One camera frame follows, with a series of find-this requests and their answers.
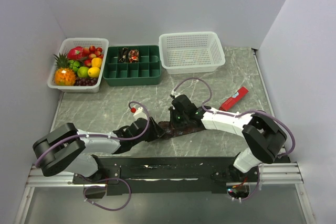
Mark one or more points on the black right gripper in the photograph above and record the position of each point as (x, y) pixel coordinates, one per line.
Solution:
(176, 125)

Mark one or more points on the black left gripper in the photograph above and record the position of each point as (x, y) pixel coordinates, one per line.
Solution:
(156, 131)

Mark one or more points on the brown floral necktie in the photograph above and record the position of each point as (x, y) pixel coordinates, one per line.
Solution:
(174, 131)

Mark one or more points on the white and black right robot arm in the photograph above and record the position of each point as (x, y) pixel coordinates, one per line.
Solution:
(262, 134)

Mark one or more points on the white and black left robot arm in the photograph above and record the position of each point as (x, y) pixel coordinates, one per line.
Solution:
(70, 149)

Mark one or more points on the red rectangular box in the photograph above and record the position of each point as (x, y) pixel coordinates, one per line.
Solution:
(235, 98)

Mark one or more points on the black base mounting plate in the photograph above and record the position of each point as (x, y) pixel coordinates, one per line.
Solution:
(166, 175)

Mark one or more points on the white perforated empty basket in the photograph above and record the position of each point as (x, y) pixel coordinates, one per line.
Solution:
(193, 52)

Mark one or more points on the green compartment organizer tray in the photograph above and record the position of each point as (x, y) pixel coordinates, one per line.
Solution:
(146, 72)

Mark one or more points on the red patterned rolled tie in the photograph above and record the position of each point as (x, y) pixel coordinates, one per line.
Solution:
(133, 56)

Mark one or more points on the dark rolled tie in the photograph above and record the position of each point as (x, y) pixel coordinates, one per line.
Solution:
(123, 55)

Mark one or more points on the yellow lemon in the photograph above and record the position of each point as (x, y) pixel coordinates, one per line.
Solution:
(94, 72)

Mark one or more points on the orange fruit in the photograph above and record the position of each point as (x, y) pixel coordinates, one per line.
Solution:
(96, 62)

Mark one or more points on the green apple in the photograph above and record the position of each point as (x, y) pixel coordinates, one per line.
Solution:
(82, 72)

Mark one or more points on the dark green fruit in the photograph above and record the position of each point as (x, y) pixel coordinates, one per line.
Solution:
(74, 65)

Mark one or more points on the orange pineapple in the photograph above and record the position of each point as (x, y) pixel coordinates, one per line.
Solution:
(64, 76)

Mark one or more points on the pink dragon fruit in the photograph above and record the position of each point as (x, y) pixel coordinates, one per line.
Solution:
(75, 53)

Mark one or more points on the white fruit basket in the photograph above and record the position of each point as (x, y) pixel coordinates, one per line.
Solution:
(65, 47)

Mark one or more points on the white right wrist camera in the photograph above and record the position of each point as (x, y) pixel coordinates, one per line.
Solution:
(174, 94)

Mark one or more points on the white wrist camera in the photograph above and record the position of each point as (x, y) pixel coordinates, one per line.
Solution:
(174, 94)
(139, 113)

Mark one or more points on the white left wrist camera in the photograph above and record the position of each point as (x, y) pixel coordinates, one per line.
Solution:
(139, 113)

